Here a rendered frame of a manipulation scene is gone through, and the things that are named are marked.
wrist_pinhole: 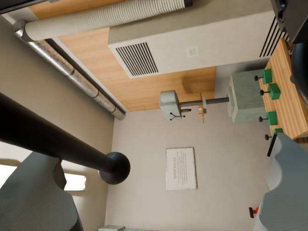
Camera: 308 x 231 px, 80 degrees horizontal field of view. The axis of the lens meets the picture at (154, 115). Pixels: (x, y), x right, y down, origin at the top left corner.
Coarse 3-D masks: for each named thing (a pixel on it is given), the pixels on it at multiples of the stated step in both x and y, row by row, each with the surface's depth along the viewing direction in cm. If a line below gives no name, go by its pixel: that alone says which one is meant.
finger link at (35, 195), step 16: (32, 160) 9; (48, 160) 9; (16, 176) 8; (32, 176) 8; (48, 176) 8; (64, 176) 10; (0, 192) 7; (16, 192) 7; (32, 192) 7; (48, 192) 7; (64, 192) 7; (0, 208) 7; (16, 208) 7; (32, 208) 7; (48, 208) 7; (64, 208) 7; (0, 224) 6; (16, 224) 6; (32, 224) 6; (48, 224) 6; (64, 224) 6; (80, 224) 7
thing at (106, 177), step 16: (0, 96) 5; (0, 112) 5; (16, 112) 6; (32, 112) 7; (0, 128) 6; (16, 128) 6; (32, 128) 7; (48, 128) 8; (16, 144) 7; (32, 144) 7; (48, 144) 8; (64, 144) 9; (80, 144) 10; (80, 160) 11; (96, 160) 13; (112, 160) 17; (128, 160) 20; (112, 176) 19
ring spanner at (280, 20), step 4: (276, 0) 22; (280, 0) 21; (276, 4) 22; (280, 4) 21; (284, 4) 20; (280, 8) 21; (284, 8) 20; (280, 12) 21; (280, 16) 22; (280, 20) 21
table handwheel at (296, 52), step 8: (296, 48) 30; (304, 48) 29; (296, 56) 30; (304, 56) 29; (296, 64) 29; (304, 64) 28; (296, 72) 29; (304, 72) 28; (296, 80) 29; (304, 80) 28; (304, 88) 28; (304, 96) 28
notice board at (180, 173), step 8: (168, 152) 303; (176, 152) 300; (184, 152) 296; (192, 152) 293; (168, 160) 298; (176, 160) 295; (184, 160) 292; (192, 160) 288; (168, 168) 293; (176, 168) 290; (184, 168) 287; (192, 168) 284; (168, 176) 289; (176, 176) 286; (184, 176) 283; (192, 176) 280; (168, 184) 284; (176, 184) 281; (184, 184) 279; (192, 184) 276
